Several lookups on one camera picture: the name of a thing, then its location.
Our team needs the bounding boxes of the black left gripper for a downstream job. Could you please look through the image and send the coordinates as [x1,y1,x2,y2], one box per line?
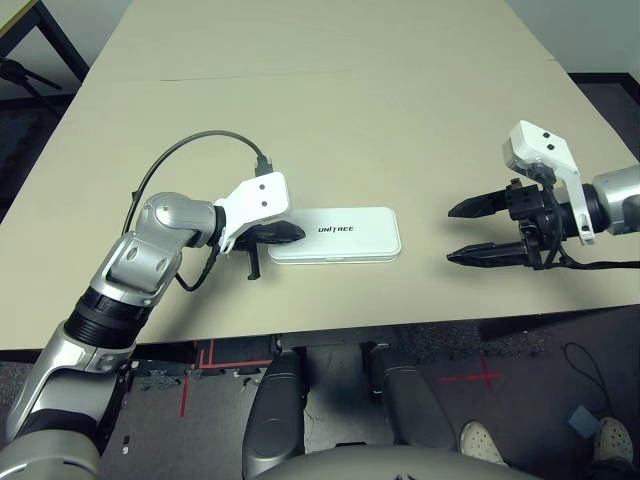
[232,220,307,282]

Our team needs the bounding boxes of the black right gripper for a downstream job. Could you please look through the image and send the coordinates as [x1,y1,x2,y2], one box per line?
[446,177,571,271]

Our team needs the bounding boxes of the white plastic pencil case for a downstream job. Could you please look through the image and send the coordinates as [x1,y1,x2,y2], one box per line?
[268,206,403,265]

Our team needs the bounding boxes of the red floor tape lines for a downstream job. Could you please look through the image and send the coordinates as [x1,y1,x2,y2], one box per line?
[178,339,274,417]

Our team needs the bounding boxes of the dark grey robot left leg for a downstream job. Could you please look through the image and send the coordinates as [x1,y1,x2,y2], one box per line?
[241,347,309,479]

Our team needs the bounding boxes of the dark grey robot leg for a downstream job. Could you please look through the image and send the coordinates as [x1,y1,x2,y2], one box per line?
[367,342,459,454]
[241,347,309,479]

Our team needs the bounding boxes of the dark grey robot right leg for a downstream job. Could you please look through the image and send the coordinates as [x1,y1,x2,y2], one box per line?
[367,342,459,454]

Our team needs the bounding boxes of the white perforated clog shoe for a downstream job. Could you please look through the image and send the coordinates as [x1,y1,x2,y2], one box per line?
[458,421,504,465]
[592,417,632,464]

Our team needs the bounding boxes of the grey foot pedal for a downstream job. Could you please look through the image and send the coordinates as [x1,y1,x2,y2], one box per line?
[566,405,599,441]

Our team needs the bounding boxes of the grey robot torso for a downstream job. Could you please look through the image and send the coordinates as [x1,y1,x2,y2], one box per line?
[254,446,541,480]

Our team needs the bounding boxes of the black tripod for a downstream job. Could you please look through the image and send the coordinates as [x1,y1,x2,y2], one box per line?
[0,54,64,91]

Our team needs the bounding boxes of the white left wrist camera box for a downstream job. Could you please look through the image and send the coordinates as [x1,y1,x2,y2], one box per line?
[213,171,292,256]

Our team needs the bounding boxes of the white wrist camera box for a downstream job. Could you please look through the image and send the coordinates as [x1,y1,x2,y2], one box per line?
[502,119,596,246]
[213,171,292,256]

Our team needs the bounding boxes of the black left camera cable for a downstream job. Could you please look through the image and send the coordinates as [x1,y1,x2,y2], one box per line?
[122,130,275,236]

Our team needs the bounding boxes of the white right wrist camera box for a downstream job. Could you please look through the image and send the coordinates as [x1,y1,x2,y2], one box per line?
[502,119,596,246]

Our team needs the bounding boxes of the short black left gripper cable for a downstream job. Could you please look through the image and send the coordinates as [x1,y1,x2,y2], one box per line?
[174,244,217,294]

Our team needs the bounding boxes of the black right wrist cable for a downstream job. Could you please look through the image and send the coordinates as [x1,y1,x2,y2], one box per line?
[542,219,640,271]

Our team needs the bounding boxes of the thin black pedal cable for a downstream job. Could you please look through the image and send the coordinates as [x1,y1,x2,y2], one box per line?
[562,342,616,416]

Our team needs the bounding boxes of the side table with black frame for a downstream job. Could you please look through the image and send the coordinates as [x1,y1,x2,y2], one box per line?
[0,0,92,84]

